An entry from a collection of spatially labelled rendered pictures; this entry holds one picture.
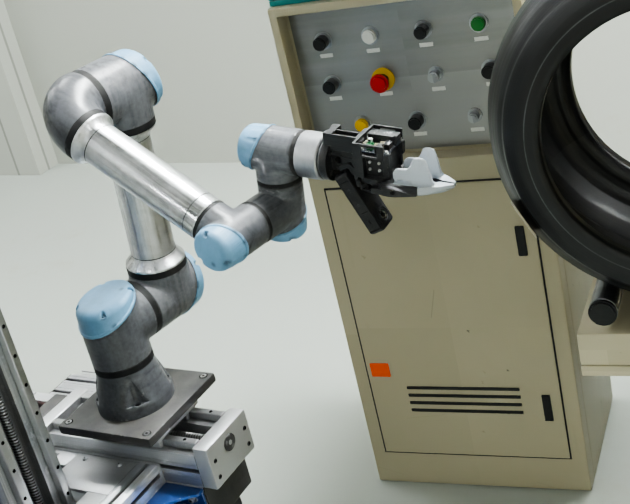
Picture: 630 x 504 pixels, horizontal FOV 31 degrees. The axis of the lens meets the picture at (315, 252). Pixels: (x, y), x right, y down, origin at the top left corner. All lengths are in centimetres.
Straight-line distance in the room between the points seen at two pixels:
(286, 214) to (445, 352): 100
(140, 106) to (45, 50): 388
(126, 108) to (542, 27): 76
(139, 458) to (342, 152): 79
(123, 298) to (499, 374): 102
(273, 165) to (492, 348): 105
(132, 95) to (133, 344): 46
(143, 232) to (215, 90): 325
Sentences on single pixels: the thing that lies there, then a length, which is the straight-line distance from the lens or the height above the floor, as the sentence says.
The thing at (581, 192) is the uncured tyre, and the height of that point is 100.
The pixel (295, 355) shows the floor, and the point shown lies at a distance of 370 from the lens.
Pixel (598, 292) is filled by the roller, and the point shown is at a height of 92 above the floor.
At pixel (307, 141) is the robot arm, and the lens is 179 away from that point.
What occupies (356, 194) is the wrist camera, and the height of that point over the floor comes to 114.
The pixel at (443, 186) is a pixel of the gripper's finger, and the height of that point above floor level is 115.
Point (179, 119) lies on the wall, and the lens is 555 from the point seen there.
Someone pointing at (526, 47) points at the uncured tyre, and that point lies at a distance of 167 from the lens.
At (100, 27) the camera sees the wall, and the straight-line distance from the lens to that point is 564.
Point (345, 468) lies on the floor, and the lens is 314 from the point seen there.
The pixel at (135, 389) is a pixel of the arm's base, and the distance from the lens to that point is 218.
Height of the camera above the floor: 182
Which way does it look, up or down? 25 degrees down
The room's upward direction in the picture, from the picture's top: 14 degrees counter-clockwise
